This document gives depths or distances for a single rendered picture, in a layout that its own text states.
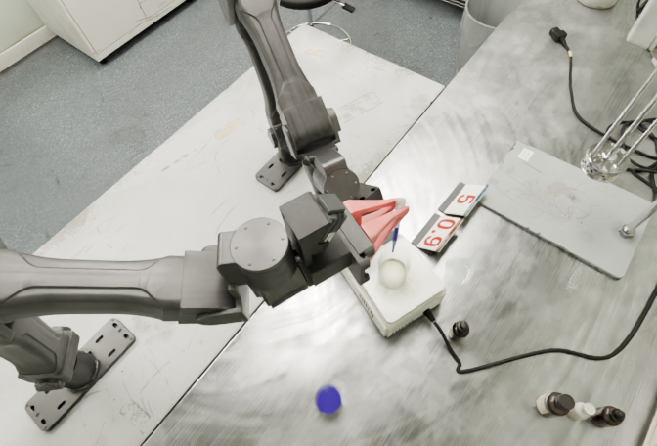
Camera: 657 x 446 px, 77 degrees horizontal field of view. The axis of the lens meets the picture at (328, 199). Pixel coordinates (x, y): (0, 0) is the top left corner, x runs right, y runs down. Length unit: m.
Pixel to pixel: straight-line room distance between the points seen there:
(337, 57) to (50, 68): 2.35
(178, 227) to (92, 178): 1.53
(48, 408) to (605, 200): 1.13
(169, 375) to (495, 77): 1.01
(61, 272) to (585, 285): 0.84
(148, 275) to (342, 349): 0.43
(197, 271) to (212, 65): 2.33
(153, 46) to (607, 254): 2.72
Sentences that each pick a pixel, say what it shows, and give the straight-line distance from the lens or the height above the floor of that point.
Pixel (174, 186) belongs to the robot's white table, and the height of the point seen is 0.90.
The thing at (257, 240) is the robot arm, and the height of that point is 1.33.
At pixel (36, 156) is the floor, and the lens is 2.77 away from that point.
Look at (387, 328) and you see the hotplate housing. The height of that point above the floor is 0.97.
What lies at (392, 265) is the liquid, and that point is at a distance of 0.72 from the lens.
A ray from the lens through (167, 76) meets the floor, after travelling 2.79.
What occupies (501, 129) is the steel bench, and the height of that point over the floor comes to 0.90.
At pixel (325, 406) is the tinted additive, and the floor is 0.93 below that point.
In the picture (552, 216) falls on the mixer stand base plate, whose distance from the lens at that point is 0.97.
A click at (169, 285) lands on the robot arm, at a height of 1.27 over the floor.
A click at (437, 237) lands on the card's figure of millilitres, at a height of 0.93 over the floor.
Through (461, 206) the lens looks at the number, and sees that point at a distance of 0.90.
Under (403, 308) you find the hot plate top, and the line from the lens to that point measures 0.73.
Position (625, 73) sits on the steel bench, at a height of 0.90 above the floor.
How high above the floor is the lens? 1.69
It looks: 59 degrees down
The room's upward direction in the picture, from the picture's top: 8 degrees counter-clockwise
